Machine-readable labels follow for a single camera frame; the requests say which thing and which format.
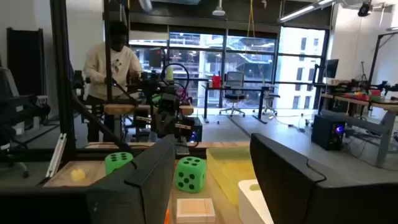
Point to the black computer monitor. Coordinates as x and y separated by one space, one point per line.
332 68

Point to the black computer tower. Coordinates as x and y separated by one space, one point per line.
326 132
196 129

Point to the white plastic bin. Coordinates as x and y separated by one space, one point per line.
252 205

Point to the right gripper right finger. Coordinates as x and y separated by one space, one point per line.
311 202

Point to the yellow translucent plastic bin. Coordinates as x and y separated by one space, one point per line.
230 171

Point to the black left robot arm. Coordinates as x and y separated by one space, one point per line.
149 85

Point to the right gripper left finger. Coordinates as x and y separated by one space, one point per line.
124 199

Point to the silver metal bracket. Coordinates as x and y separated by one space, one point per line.
57 155

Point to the green foam die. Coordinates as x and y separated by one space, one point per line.
189 175
116 161

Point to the grey mesh office chair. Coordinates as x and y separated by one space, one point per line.
234 93
270 99

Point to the white pendant lamp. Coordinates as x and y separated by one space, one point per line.
219 12

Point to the black ceiling spotlight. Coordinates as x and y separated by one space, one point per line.
364 9

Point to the background rig frame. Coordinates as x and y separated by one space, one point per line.
374 59

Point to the black wall panel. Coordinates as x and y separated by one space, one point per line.
26 62

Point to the person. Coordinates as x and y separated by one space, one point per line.
124 68

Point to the red container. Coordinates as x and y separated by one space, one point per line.
216 82

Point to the ceiling light strip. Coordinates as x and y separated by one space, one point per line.
304 11

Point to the black office desk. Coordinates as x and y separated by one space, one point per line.
236 89

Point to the pale green bottle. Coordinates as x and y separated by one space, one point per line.
170 74

